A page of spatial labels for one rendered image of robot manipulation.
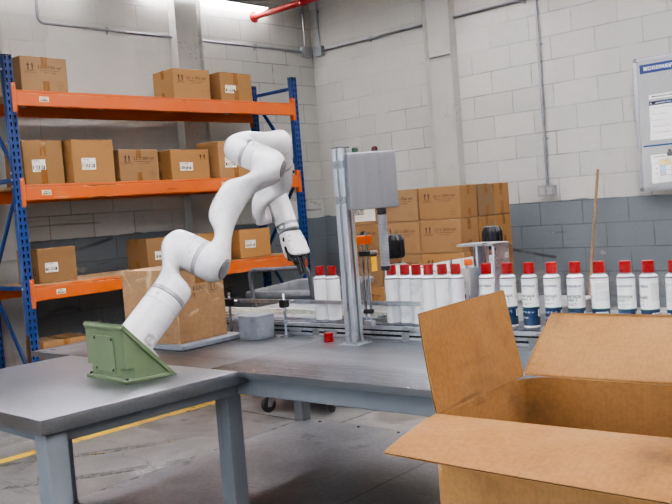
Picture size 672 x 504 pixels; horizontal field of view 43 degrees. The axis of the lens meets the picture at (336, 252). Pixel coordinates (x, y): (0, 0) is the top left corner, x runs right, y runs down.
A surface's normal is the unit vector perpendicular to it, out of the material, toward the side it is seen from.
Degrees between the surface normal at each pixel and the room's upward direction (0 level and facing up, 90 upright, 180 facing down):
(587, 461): 12
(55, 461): 90
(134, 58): 90
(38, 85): 91
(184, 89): 91
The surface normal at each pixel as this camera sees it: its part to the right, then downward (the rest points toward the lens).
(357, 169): 0.25, 0.04
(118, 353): -0.74, 0.09
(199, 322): 0.79, -0.03
